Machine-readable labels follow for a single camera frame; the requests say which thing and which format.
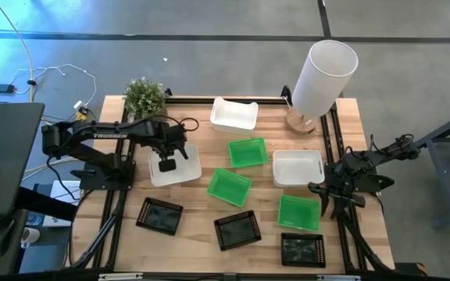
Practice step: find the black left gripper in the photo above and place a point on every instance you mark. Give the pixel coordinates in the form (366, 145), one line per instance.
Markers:
(168, 138)

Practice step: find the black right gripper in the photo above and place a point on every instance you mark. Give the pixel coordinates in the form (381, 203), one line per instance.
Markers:
(346, 197)

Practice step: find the white plastic basket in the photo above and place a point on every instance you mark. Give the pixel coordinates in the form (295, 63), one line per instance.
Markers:
(188, 171)
(234, 117)
(297, 168)

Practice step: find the black plastic mesh basket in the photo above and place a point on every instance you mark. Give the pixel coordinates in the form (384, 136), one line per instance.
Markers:
(160, 217)
(237, 231)
(302, 250)

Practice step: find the green plastic mesh basket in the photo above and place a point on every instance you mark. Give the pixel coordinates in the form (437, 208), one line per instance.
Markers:
(299, 213)
(248, 153)
(229, 187)

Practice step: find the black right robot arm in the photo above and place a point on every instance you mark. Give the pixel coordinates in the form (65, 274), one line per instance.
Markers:
(385, 151)

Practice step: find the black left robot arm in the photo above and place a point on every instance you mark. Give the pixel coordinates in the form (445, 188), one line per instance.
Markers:
(108, 136)

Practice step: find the small green potted plant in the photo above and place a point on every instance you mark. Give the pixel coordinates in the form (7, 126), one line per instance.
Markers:
(145, 97)

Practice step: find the white power adapter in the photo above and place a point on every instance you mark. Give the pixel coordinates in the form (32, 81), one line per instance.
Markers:
(79, 105)

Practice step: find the white cardboard box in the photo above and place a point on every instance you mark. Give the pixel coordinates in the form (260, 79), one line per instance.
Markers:
(61, 190)

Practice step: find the white lamp with wooden base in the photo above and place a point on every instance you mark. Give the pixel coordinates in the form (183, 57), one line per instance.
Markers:
(322, 82)

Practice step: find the black horizontal beam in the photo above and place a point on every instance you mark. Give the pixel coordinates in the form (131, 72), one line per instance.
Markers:
(186, 278)

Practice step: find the black flat bar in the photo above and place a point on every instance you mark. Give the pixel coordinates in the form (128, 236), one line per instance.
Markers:
(45, 203)

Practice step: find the large dark grey desk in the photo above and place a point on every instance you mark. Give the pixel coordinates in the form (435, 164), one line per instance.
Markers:
(10, 148)

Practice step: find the white mug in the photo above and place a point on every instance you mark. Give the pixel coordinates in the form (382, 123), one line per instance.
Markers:
(31, 235)

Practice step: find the black computer mouse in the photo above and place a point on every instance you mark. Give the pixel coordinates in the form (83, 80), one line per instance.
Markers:
(0, 234)

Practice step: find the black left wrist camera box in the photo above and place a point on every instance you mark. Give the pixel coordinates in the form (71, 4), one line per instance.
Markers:
(167, 165)

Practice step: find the black aluminium table frame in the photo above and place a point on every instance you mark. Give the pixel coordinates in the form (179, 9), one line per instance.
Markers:
(193, 100)

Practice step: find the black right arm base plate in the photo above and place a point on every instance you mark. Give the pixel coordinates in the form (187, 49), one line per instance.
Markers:
(383, 183)

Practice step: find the silver metal bracket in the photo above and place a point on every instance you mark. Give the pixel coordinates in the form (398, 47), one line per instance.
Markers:
(338, 278)
(119, 276)

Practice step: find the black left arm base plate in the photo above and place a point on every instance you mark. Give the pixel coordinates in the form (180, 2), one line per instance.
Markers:
(104, 182)

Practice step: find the grey metal table frame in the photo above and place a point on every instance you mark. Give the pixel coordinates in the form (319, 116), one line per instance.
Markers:
(440, 132)

